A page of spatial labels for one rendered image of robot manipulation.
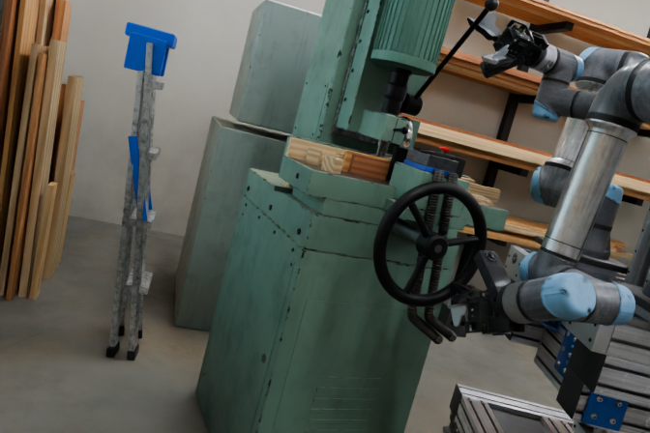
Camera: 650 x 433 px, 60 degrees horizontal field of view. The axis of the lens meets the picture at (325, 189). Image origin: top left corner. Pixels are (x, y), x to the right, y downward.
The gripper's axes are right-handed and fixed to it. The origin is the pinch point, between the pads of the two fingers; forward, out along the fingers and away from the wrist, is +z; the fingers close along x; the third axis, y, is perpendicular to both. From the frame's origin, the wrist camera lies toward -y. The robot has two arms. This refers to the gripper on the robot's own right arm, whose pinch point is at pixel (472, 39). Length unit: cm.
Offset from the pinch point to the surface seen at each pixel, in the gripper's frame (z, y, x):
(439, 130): -121, -137, -116
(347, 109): 19.2, -32.9, 2.0
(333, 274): 25, -43, 49
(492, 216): -17.8, -27.1, 34.6
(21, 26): 111, -101, -71
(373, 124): 15.7, -27.1, 11.3
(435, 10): 11.9, 1.8, -3.6
